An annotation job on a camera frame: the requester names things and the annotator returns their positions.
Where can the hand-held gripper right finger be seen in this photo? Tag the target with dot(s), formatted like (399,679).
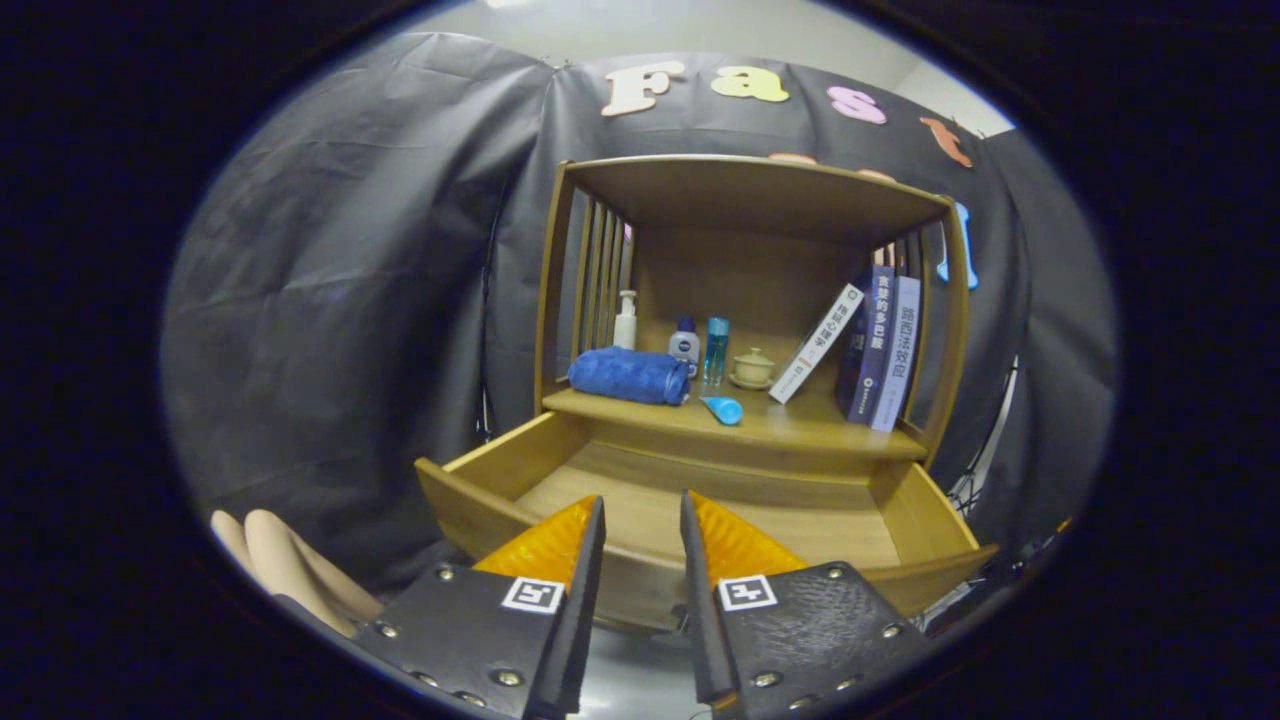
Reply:
(700,620)

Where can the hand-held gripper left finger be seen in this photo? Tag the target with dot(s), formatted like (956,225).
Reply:
(575,630)

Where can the wooden drawer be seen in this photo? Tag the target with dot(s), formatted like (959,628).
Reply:
(640,510)

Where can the blue and white tube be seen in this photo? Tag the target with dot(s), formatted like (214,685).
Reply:
(727,410)

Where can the wooden cabinet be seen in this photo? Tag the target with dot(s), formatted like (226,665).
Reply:
(760,200)

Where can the blue rolled towel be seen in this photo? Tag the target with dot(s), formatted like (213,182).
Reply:
(625,375)

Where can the beige lidded ceramic cup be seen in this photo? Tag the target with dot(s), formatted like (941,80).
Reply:
(753,368)

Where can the white bottle with blue cap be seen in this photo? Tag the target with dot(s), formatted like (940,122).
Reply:
(684,350)

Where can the clear blue bottle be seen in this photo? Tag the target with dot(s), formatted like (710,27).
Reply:
(716,350)

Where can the beige curved object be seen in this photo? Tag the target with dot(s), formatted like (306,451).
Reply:
(290,570)

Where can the white book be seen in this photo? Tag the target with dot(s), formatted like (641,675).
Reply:
(815,345)

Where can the white pump bottle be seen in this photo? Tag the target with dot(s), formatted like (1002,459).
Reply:
(625,330)

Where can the dark blue book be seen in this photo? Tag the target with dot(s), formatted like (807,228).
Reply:
(872,340)

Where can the pale lilac book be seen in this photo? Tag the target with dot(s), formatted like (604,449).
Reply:
(897,350)

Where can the white stand pole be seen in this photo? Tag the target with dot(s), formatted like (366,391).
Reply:
(995,420)

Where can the black backdrop cloth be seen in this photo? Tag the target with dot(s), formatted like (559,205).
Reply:
(350,300)

